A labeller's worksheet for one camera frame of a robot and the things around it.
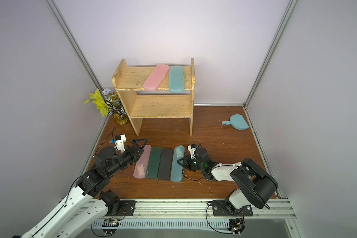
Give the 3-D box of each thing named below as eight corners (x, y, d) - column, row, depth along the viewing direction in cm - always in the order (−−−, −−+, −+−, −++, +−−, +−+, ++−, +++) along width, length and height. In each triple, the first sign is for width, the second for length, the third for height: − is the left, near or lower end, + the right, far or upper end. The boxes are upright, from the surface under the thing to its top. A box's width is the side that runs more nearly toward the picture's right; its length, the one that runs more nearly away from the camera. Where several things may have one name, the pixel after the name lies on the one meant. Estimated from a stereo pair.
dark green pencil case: (146, 178, 85) (145, 176, 82) (151, 149, 97) (150, 147, 94) (158, 178, 85) (157, 176, 82) (161, 149, 97) (160, 147, 94)
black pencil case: (158, 180, 84) (158, 178, 82) (161, 150, 96) (161, 148, 94) (171, 180, 84) (170, 178, 82) (172, 150, 96) (172, 148, 94)
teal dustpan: (223, 130, 108) (224, 127, 105) (220, 117, 116) (221, 114, 114) (247, 130, 108) (249, 127, 105) (243, 117, 116) (244, 114, 114)
